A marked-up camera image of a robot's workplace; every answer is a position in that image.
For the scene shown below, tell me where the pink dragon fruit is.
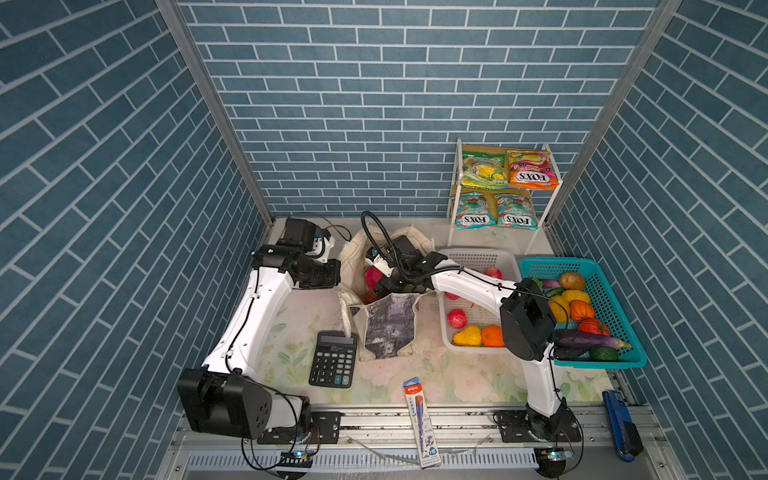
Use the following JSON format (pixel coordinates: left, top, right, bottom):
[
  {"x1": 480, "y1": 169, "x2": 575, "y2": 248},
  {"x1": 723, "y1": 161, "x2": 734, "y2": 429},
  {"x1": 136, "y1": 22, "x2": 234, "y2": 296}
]
[{"x1": 364, "y1": 266, "x2": 384, "y2": 291}]

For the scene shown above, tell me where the beige canvas tote bag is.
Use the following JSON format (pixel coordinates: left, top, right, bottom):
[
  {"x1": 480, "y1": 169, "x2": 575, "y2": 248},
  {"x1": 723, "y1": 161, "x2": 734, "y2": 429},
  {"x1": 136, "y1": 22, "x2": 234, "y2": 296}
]
[{"x1": 334, "y1": 231, "x2": 425, "y2": 362}]

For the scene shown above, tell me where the large orange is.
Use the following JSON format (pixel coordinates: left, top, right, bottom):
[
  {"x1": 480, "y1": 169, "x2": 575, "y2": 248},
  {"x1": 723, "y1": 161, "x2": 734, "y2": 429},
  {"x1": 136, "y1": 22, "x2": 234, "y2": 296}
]
[{"x1": 481, "y1": 325, "x2": 505, "y2": 348}]

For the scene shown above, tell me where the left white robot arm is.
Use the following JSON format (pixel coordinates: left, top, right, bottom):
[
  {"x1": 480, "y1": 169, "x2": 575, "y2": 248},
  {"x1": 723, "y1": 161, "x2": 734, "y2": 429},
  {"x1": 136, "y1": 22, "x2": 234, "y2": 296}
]
[{"x1": 177, "y1": 245, "x2": 341, "y2": 440}]

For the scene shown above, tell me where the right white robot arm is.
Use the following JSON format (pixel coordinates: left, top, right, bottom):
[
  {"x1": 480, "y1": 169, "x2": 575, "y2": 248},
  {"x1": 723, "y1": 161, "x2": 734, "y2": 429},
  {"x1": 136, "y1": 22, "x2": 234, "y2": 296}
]
[{"x1": 365, "y1": 236, "x2": 568, "y2": 441}]

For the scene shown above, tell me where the green Fox's candy bag left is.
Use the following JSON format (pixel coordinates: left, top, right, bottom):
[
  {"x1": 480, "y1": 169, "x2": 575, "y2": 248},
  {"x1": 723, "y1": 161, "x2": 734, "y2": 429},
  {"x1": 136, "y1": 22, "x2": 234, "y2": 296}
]
[{"x1": 455, "y1": 192, "x2": 496, "y2": 230}]

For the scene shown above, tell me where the green fox's candy bag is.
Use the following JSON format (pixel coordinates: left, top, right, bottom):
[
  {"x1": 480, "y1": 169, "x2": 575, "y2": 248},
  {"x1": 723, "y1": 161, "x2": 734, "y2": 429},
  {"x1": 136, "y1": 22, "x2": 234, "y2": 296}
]
[
  {"x1": 494, "y1": 193, "x2": 538, "y2": 230},
  {"x1": 455, "y1": 192, "x2": 496, "y2": 230}
]

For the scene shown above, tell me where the green Fox's candy bag right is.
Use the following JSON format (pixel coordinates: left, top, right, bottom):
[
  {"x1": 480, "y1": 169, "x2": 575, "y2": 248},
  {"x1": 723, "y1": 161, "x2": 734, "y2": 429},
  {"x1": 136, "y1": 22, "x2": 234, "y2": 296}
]
[{"x1": 494, "y1": 193, "x2": 538, "y2": 230}]

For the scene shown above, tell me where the green yellow candy bag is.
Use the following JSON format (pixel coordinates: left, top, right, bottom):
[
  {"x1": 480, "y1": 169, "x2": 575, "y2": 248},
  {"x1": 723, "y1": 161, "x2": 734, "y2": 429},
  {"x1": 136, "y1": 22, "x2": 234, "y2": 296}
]
[{"x1": 461, "y1": 151, "x2": 509, "y2": 190}]

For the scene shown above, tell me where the orange Fox's candy bag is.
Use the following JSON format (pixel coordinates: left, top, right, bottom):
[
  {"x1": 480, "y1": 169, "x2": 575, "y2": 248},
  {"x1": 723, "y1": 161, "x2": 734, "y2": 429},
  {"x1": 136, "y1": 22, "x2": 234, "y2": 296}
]
[{"x1": 506, "y1": 149, "x2": 559, "y2": 190}]

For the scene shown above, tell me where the red apple middle left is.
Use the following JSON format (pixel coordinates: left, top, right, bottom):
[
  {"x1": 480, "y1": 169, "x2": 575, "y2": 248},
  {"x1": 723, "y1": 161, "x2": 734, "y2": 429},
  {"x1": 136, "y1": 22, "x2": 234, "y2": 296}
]
[{"x1": 447, "y1": 309, "x2": 468, "y2": 330}]

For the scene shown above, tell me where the red apple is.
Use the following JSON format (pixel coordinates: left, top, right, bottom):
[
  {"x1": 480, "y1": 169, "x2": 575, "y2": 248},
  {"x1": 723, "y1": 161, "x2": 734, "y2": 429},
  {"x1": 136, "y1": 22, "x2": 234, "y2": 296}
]
[
  {"x1": 485, "y1": 267, "x2": 503, "y2": 280},
  {"x1": 447, "y1": 309, "x2": 468, "y2": 330}
]

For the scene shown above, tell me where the white plastic fruit basket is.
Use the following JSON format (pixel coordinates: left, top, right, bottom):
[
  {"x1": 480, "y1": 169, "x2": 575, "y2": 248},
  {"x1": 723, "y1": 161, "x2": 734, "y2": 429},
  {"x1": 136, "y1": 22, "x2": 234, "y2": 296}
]
[{"x1": 437, "y1": 247, "x2": 522, "y2": 354}]

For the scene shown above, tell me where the red apple back right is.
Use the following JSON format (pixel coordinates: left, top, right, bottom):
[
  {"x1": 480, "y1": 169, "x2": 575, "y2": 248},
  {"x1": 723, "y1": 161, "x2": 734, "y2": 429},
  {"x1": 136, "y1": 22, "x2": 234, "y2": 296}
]
[{"x1": 485, "y1": 267, "x2": 503, "y2": 280}]

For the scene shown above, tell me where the black desk calculator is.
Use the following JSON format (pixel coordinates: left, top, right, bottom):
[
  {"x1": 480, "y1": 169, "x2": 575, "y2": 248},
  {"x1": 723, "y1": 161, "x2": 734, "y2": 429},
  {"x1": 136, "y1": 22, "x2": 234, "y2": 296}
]
[{"x1": 308, "y1": 330, "x2": 358, "y2": 389}]

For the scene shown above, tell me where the yellow pear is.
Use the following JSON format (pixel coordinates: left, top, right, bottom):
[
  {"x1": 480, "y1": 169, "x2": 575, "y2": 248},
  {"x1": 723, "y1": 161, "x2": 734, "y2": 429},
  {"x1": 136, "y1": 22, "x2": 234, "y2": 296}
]
[{"x1": 452, "y1": 325, "x2": 483, "y2": 347}]

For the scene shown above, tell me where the brown potato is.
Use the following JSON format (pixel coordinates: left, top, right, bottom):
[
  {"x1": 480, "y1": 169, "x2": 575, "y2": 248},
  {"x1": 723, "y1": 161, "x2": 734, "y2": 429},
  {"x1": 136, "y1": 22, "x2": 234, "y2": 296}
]
[{"x1": 558, "y1": 272, "x2": 586, "y2": 290}]

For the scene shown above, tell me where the purple eggplant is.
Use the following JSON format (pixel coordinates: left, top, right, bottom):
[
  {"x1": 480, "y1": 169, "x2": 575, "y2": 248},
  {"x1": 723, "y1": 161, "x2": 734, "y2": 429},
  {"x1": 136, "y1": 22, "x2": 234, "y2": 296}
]
[{"x1": 554, "y1": 329, "x2": 631, "y2": 350}]

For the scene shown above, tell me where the orange pumpkin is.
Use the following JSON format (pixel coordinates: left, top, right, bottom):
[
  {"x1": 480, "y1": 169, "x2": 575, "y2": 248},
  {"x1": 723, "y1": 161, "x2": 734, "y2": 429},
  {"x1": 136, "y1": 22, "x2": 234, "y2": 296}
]
[{"x1": 569, "y1": 300, "x2": 596, "y2": 323}]

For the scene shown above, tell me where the packaged pen blister pack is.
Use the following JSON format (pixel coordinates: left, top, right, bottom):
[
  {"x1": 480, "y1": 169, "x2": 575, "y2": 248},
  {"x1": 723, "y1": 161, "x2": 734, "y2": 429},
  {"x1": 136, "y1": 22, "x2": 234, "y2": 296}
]
[{"x1": 403, "y1": 377, "x2": 442, "y2": 469}]

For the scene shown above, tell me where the red tomato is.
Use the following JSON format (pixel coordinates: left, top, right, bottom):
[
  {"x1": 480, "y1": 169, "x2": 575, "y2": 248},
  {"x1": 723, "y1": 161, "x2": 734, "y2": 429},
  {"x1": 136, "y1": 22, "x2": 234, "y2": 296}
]
[{"x1": 578, "y1": 318, "x2": 611, "y2": 336}]

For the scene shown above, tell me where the teal plastic vegetable basket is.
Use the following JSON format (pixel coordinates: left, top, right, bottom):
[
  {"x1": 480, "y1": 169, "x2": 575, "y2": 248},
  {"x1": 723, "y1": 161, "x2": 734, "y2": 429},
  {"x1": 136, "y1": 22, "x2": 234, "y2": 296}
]
[{"x1": 520, "y1": 257, "x2": 647, "y2": 370}]

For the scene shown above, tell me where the green cucumber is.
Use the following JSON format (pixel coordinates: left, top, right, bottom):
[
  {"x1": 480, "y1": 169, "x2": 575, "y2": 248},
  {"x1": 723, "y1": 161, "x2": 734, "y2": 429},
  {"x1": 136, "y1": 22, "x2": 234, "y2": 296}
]
[{"x1": 589, "y1": 347, "x2": 619, "y2": 362}]

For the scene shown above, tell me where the blue utility knife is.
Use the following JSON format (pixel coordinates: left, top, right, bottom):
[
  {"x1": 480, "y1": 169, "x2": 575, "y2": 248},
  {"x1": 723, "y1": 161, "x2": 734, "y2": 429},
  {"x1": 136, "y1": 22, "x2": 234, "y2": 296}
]
[{"x1": 602, "y1": 390, "x2": 644, "y2": 462}]

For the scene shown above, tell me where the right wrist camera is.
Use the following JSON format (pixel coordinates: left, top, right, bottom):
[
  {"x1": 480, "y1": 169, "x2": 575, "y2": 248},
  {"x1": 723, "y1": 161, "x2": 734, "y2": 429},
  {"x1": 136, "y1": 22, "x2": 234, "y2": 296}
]
[{"x1": 365, "y1": 255, "x2": 392, "y2": 277}]

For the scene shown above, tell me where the white wire shelf rack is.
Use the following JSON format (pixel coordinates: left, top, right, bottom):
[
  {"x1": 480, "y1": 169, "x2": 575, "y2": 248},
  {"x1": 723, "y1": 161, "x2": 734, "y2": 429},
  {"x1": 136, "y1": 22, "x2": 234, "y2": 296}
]
[{"x1": 447, "y1": 139, "x2": 563, "y2": 255}]

